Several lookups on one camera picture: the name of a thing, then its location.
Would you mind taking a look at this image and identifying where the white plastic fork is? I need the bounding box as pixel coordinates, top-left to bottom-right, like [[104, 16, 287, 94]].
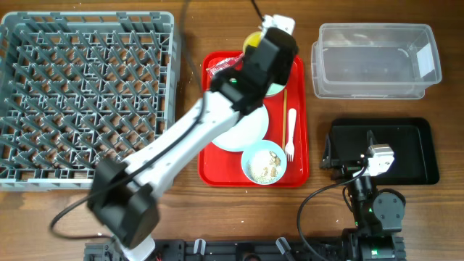
[[285, 108, 297, 162]]

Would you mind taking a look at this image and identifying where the red snack wrapper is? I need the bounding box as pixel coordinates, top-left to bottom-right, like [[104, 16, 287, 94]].
[[206, 53, 244, 78]]

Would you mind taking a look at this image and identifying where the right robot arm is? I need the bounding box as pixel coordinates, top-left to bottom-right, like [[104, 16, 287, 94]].
[[320, 131, 406, 261]]

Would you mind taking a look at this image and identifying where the clear plastic bin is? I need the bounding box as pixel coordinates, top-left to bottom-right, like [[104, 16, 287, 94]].
[[311, 23, 442, 99]]

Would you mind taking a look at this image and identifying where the grey dishwasher rack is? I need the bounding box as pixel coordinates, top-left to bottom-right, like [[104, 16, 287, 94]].
[[1, 12, 181, 191]]

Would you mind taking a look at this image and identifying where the wooden chopstick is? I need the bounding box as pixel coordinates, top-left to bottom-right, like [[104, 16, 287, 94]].
[[282, 88, 287, 149]]

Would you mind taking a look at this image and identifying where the large light blue plate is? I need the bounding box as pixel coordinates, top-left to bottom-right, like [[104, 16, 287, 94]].
[[212, 105, 269, 152]]

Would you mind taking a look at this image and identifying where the yellow plastic cup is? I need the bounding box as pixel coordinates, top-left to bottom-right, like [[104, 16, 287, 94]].
[[242, 31, 262, 53]]

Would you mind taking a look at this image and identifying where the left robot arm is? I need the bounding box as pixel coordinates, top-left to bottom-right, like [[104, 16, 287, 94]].
[[87, 28, 298, 260]]

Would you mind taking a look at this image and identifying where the red plastic tray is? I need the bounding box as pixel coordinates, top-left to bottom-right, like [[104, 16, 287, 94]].
[[198, 57, 310, 188]]

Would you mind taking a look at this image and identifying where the black plastic tray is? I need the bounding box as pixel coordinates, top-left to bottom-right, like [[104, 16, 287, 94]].
[[329, 117, 439, 186]]

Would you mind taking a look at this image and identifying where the small blue bowl with crumbs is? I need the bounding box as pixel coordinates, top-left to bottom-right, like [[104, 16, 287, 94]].
[[241, 140, 287, 186]]

